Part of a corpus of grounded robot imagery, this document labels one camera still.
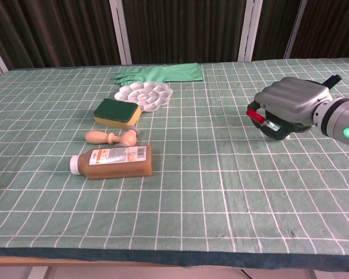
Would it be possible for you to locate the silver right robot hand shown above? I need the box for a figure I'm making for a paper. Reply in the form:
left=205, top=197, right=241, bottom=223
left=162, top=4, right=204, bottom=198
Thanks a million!
left=246, top=76, right=333, bottom=141

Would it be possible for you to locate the red marker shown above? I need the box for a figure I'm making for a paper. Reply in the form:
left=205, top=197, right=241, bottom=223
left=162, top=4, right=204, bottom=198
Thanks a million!
left=247, top=109, right=282, bottom=131

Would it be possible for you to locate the black mesh pen holder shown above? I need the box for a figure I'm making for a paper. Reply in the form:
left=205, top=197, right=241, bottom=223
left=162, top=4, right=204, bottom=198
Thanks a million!
left=287, top=122, right=314, bottom=135

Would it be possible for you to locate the black marker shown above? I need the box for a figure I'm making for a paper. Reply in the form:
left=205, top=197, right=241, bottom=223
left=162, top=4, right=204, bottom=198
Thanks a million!
left=325, top=74, right=343, bottom=88

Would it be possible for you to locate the green rubber glove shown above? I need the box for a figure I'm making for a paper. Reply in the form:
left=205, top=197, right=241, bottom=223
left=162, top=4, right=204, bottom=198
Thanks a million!
left=113, top=62, right=204, bottom=85

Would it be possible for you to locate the green checked tablecloth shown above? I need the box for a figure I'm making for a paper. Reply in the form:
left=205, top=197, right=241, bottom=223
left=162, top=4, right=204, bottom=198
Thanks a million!
left=0, top=57, right=349, bottom=267

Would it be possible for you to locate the white flower paint palette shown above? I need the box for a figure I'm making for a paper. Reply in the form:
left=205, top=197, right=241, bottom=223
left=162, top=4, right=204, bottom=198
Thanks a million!
left=114, top=81, right=174, bottom=112

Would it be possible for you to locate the green yellow sponge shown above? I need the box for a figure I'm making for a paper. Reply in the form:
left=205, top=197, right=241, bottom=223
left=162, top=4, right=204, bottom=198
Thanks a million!
left=92, top=98, right=142, bottom=128

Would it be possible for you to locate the brown juice bottle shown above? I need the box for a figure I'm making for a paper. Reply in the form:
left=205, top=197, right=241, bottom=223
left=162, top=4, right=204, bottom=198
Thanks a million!
left=69, top=145, right=154, bottom=181

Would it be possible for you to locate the wooden mallet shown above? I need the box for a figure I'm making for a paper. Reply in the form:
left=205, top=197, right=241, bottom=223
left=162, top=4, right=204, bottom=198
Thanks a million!
left=84, top=126, right=140, bottom=147

